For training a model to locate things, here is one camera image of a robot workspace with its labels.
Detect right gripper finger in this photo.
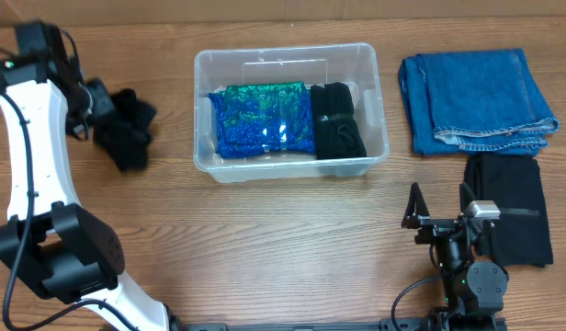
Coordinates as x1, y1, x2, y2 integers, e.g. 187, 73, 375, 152
459, 182, 476, 214
402, 182, 430, 229

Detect black cloth with tape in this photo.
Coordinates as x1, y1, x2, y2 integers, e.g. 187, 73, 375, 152
464, 154, 554, 268

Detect blue denim jeans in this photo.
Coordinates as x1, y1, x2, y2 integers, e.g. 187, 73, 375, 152
398, 49, 560, 155

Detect small black garment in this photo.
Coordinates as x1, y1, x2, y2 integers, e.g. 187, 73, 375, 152
311, 82, 367, 160

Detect blue green sequin fabric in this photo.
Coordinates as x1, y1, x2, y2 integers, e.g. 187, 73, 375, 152
209, 81, 315, 159

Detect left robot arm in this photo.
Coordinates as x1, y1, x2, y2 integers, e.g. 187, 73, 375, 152
0, 21, 182, 330

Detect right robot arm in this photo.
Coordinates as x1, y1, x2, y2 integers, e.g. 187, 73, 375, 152
391, 183, 509, 330

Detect clear plastic storage bin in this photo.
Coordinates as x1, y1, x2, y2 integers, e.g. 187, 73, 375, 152
193, 42, 390, 183

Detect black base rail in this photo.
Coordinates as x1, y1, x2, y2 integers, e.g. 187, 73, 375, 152
163, 316, 509, 331

